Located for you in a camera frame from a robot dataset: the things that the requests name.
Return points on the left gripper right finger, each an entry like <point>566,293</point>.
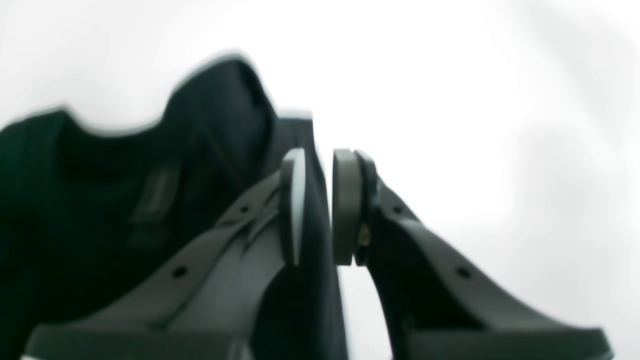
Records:
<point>437,304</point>

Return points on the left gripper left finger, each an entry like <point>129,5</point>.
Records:
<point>205,303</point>

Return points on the black t-shirt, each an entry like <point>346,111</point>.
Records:
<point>86,217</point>

